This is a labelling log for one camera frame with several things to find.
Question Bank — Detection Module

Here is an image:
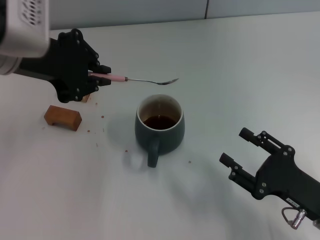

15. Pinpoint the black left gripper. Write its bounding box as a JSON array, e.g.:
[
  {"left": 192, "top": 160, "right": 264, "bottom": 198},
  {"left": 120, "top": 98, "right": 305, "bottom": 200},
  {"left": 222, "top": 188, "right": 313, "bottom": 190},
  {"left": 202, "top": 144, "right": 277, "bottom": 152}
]
[{"left": 18, "top": 28, "right": 112, "bottom": 104}]

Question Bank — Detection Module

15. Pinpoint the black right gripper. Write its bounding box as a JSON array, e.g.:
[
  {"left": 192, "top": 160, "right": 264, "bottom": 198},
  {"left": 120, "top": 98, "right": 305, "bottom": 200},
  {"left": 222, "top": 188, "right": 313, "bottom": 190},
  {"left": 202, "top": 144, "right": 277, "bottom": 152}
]
[{"left": 219, "top": 127, "right": 320, "bottom": 221}]

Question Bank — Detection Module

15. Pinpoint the pink handled metal spoon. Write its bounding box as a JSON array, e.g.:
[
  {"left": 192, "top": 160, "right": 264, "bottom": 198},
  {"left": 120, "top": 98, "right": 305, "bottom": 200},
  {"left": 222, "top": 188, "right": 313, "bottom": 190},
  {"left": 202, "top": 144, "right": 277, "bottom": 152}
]
[{"left": 87, "top": 72, "right": 180, "bottom": 87}]

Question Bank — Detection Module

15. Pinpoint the dark grey ceramic mug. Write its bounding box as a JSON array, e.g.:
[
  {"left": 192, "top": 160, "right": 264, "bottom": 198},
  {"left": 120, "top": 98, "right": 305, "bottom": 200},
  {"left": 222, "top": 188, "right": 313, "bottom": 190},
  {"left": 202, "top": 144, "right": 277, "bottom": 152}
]
[{"left": 134, "top": 92, "right": 186, "bottom": 169}]

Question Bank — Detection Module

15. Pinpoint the stained wooden block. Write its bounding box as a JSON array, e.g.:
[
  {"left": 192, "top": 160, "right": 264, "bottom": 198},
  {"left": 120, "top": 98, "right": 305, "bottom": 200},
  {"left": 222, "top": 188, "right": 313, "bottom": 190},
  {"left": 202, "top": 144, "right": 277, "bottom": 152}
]
[{"left": 80, "top": 92, "right": 93, "bottom": 104}]

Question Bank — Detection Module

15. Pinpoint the plain arched wooden block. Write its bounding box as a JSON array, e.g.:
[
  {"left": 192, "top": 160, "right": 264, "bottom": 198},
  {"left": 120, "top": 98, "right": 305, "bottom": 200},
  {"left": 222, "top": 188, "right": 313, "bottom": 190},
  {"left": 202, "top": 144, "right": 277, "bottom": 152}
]
[{"left": 44, "top": 104, "right": 83, "bottom": 132}]

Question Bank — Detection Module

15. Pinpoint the dark brown coffee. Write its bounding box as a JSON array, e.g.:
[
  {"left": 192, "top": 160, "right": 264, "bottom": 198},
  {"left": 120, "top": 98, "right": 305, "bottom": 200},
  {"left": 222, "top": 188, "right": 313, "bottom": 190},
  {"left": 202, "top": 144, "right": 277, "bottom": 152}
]
[{"left": 143, "top": 114, "right": 177, "bottom": 131}]

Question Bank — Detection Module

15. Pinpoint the right gripper cable with connector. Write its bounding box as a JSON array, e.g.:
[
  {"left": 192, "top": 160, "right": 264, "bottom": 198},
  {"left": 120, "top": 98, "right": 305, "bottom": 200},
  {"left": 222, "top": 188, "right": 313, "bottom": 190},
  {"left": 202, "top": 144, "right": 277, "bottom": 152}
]
[{"left": 281, "top": 206, "right": 309, "bottom": 230}]

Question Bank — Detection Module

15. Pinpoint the white vented wrist camera box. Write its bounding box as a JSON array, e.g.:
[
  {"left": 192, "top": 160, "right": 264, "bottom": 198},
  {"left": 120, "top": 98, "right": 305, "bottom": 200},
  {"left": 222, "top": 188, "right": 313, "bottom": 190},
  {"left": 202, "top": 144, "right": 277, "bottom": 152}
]
[{"left": 0, "top": 0, "right": 51, "bottom": 59}]

